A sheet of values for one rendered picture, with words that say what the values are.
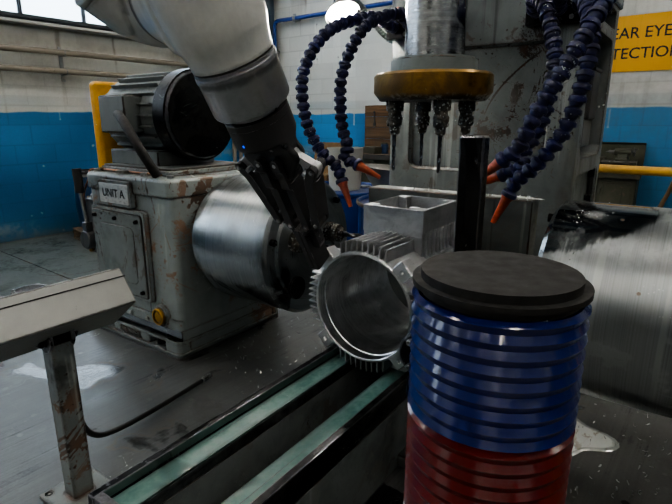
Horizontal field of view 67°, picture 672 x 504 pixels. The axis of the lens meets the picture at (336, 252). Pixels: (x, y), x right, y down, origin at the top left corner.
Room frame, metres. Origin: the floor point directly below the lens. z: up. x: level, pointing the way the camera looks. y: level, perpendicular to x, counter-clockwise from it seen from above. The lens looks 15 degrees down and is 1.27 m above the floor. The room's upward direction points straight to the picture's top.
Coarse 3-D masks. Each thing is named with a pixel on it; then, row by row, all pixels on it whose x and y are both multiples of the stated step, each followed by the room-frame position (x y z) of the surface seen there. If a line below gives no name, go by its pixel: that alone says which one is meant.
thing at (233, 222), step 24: (216, 192) 0.93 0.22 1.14; (240, 192) 0.90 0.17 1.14; (216, 216) 0.89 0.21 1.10; (240, 216) 0.86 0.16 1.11; (264, 216) 0.83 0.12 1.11; (336, 216) 0.96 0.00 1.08; (192, 240) 0.93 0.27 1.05; (216, 240) 0.87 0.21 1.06; (240, 240) 0.84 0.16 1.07; (264, 240) 0.81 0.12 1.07; (288, 240) 0.85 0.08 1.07; (336, 240) 0.92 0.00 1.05; (216, 264) 0.87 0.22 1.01; (240, 264) 0.84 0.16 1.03; (264, 264) 0.81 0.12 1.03; (288, 264) 0.85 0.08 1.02; (240, 288) 0.87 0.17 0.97; (264, 288) 0.82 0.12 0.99; (288, 288) 0.84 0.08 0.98
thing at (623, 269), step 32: (576, 224) 0.59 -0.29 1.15; (608, 224) 0.57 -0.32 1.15; (640, 224) 0.56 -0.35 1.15; (544, 256) 0.57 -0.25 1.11; (576, 256) 0.56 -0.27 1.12; (608, 256) 0.54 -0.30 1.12; (640, 256) 0.53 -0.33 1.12; (608, 288) 0.52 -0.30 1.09; (640, 288) 0.51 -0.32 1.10; (608, 320) 0.51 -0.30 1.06; (640, 320) 0.49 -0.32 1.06; (608, 352) 0.51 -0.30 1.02; (640, 352) 0.49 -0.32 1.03; (608, 384) 0.52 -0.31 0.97; (640, 384) 0.50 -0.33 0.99
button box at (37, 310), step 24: (48, 288) 0.54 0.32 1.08; (72, 288) 0.56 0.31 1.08; (96, 288) 0.58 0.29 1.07; (120, 288) 0.59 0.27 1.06; (0, 312) 0.49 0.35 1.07; (24, 312) 0.51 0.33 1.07; (48, 312) 0.52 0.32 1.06; (72, 312) 0.54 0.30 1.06; (96, 312) 0.55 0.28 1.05; (120, 312) 0.60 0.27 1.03; (0, 336) 0.48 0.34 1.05; (24, 336) 0.49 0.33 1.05; (48, 336) 0.53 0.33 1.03; (0, 360) 0.51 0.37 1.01
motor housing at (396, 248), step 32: (352, 256) 0.73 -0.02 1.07; (384, 256) 0.65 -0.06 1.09; (416, 256) 0.69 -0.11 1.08; (320, 288) 0.70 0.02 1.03; (352, 288) 0.77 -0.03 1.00; (384, 288) 0.84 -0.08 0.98; (320, 320) 0.70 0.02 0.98; (352, 320) 0.73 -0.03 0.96; (384, 320) 0.77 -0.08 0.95; (352, 352) 0.67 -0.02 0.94; (384, 352) 0.66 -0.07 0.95
